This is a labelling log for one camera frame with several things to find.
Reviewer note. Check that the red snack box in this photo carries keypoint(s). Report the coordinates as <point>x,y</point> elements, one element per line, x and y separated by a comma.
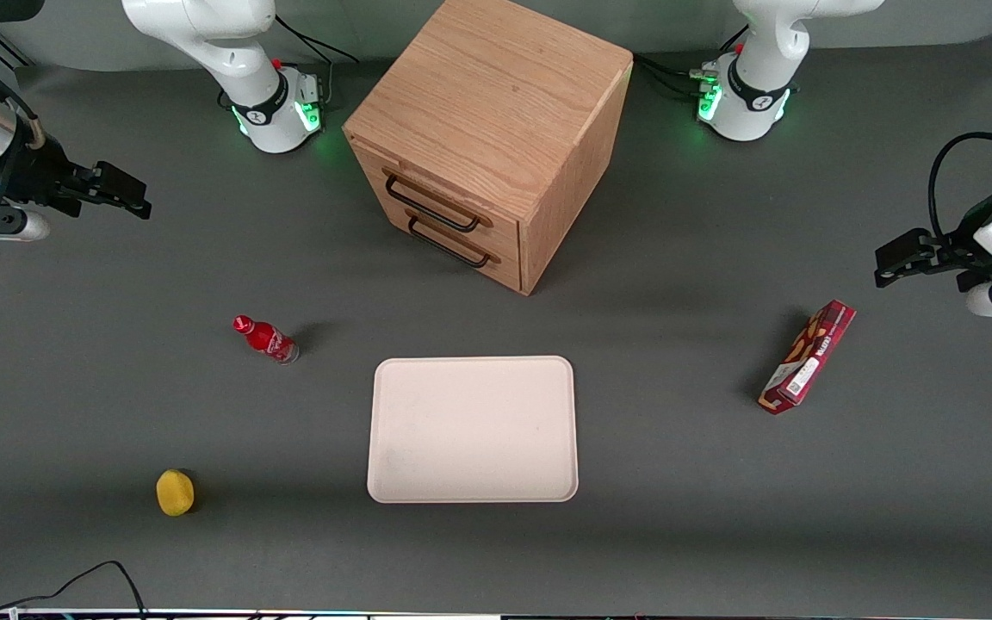
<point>810,357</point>

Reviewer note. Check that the beige plastic tray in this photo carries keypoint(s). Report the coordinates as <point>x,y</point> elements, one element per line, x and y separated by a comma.
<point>472,429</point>

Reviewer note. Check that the yellow sponge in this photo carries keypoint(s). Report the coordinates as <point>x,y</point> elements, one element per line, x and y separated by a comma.
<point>175,492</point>

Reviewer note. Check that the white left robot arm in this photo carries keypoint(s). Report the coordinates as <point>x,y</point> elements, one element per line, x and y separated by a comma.
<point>763,77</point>

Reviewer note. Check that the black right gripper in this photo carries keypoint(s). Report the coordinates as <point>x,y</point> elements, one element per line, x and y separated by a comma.
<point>38,176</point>

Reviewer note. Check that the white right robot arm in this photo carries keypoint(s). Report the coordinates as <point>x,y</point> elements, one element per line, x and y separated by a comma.
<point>229,52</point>

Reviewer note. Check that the wooden oak cabinet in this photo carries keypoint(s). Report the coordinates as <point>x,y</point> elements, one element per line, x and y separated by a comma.
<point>496,95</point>

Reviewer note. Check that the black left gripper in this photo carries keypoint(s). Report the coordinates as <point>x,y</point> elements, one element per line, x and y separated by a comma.
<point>959,246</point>

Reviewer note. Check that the wooden drawer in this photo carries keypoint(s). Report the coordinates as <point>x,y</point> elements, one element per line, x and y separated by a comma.
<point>496,228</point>
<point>509,271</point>

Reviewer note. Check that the red soda bottle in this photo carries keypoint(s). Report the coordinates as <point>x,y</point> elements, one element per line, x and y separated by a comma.
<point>268,340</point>

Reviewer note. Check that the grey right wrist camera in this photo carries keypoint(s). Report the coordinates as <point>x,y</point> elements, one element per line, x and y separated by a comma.
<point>28,226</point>

